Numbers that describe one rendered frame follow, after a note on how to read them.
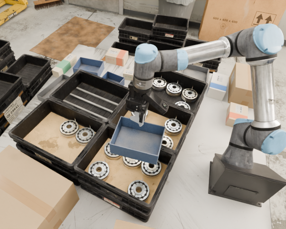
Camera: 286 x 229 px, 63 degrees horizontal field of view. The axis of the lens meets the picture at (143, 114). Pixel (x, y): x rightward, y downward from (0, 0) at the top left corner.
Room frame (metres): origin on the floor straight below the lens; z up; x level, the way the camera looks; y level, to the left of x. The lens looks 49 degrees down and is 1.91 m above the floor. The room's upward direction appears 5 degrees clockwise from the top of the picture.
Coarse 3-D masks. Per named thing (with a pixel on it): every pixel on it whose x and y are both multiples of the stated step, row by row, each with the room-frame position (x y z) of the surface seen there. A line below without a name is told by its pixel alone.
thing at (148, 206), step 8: (104, 128) 0.73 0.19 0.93; (112, 128) 0.74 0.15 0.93; (168, 152) 0.62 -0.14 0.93; (80, 160) 0.53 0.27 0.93; (168, 168) 0.54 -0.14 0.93; (88, 176) 0.46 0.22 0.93; (104, 184) 0.43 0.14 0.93; (160, 184) 0.45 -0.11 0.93; (120, 192) 0.40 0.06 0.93; (136, 200) 0.37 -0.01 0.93; (152, 200) 0.38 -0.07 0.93
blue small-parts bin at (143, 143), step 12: (120, 120) 0.63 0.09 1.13; (132, 120) 0.64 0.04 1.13; (120, 132) 0.61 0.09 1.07; (132, 132) 0.62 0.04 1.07; (144, 132) 0.62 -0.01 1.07; (156, 132) 0.62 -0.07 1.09; (120, 144) 0.55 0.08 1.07; (132, 144) 0.55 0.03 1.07; (144, 144) 0.56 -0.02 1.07; (156, 144) 0.57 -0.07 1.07; (132, 156) 0.49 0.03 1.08; (144, 156) 0.48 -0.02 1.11; (156, 156) 0.47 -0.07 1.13
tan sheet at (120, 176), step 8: (104, 144) 0.69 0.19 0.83; (96, 160) 0.59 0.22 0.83; (112, 160) 0.60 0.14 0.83; (120, 160) 0.61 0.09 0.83; (88, 168) 0.55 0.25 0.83; (112, 168) 0.56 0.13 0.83; (120, 168) 0.56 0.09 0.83; (112, 176) 0.51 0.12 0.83; (120, 176) 0.52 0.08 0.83; (128, 176) 0.52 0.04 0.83; (136, 176) 0.53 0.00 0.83; (144, 176) 0.53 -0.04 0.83; (160, 176) 0.54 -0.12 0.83; (112, 184) 0.47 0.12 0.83; (120, 184) 0.48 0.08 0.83; (128, 184) 0.48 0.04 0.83; (152, 184) 0.49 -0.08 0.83; (152, 192) 0.45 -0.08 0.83
